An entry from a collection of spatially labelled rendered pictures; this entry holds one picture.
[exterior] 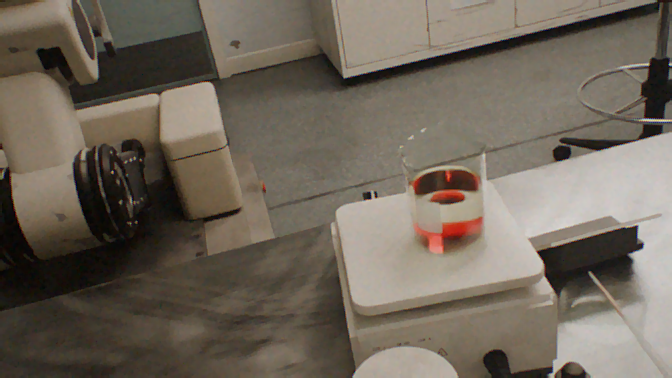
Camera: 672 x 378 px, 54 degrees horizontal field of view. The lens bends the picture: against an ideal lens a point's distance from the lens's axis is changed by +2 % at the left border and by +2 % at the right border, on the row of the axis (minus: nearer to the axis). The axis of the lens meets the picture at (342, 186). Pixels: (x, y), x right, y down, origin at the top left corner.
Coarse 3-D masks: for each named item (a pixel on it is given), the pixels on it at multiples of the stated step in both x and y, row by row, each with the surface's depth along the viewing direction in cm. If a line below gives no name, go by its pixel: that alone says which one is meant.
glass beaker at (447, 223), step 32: (448, 128) 42; (416, 160) 38; (448, 160) 43; (480, 160) 38; (416, 192) 39; (448, 192) 38; (480, 192) 39; (416, 224) 41; (448, 224) 39; (480, 224) 40; (448, 256) 41
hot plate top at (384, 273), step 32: (352, 224) 46; (384, 224) 46; (512, 224) 44; (352, 256) 43; (384, 256) 43; (416, 256) 42; (480, 256) 41; (512, 256) 41; (352, 288) 40; (384, 288) 40; (416, 288) 39; (448, 288) 39; (480, 288) 39; (512, 288) 39
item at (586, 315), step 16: (576, 288) 48; (592, 288) 48; (608, 288) 48; (624, 288) 47; (560, 304) 46; (576, 304) 48; (592, 304) 48; (608, 304) 48; (624, 304) 47; (640, 304) 46; (576, 320) 44; (592, 320) 47; (608, 320) 46; (640, 320) 44; (576, 336) 45; (592, 336) 44; (608, 336) 44; (624, 336) 44
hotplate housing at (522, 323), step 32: (544, 288) 40; (352, 320) 41; (384, 320) 40; (416, 320) 40; (448, 320) 40; (480, 320) 40; (512, 320) 40; (544, 320) 40; (448, 352) 41; (480, 352) 41; (512, 352) 41; (544, 352) 42
